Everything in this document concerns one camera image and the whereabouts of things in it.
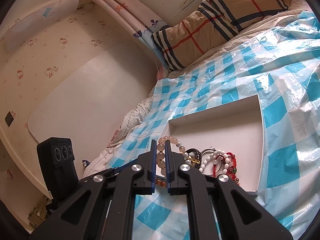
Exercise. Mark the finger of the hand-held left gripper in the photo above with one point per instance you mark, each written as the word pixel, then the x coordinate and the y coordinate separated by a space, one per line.
pixel 117 170

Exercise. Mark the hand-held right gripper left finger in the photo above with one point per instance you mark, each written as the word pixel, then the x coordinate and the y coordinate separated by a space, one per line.
pixel 153 160

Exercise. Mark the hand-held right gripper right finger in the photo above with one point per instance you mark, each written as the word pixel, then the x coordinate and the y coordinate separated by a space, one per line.
pixel 167 160

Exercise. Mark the white shallow cardboard box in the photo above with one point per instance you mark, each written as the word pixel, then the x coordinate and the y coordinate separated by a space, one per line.
pixel 225 125

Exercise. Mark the white rounded board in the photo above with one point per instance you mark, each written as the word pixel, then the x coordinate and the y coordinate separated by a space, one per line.
pixel 87 100

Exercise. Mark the beige plaid pillow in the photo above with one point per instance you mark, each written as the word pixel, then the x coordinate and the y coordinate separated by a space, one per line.
pixel 200 37

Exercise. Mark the blue checked plastic sheet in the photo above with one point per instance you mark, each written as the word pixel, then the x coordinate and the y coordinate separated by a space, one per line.
pixel 287 92

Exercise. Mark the translucent white plastic cover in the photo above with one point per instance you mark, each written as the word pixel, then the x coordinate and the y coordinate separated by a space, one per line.
pixel 37 22

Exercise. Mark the blue print curtain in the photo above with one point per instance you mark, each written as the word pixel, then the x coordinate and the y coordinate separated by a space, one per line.
pixel 125 12

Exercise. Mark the black wall switch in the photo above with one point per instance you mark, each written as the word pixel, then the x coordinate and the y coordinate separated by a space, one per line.
pixel 9 118

